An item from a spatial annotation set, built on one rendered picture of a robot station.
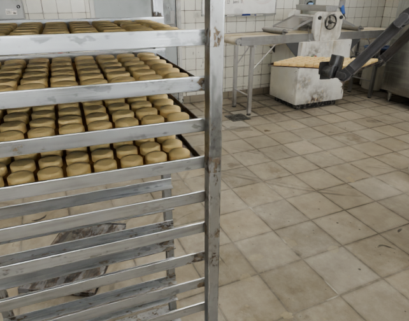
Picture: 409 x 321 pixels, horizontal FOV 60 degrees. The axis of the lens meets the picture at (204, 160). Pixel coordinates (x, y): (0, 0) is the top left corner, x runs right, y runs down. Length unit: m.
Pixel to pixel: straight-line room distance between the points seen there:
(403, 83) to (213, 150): 4.78
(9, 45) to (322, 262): 1.93
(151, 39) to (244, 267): 1.61
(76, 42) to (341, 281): 1.82
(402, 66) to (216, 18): 4.83
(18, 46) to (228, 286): 1.60
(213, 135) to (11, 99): 0.38
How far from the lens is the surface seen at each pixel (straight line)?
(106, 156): 0.85
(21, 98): 0.71
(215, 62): 0.72
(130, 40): 0.70
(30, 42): 0.69
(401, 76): 5.47
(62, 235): 2.46
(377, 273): 2.27
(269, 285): 2.02
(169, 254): 1.48
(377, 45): 2.11
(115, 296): 1.54
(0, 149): 0.74
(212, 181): 0.81
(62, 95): 0.71
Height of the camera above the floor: 1.40
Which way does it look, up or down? 25 degrees down
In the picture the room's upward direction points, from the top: straight up
